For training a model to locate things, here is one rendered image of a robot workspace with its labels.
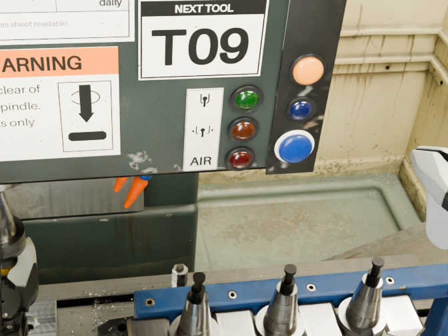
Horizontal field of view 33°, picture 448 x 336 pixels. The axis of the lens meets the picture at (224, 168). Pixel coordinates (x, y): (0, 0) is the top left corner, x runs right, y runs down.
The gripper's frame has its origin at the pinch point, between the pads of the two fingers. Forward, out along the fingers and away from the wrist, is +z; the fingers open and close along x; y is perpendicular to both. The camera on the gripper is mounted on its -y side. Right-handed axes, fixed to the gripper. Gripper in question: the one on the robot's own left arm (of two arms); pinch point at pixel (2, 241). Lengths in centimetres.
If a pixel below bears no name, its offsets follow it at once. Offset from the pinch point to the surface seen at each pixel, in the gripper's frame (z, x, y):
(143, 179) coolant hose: -5.0, 18.1, -15.0
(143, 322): -9.9, 18.0, 4.9
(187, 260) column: 46, 29, 55
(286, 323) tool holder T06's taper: -13.2, 35.6, 1.6
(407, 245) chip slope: 44, 79, 50
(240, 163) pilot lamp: -20.0, 26.4, -30.1
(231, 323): -10.4, 29.3, 4.9
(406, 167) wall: 85, 93, 61
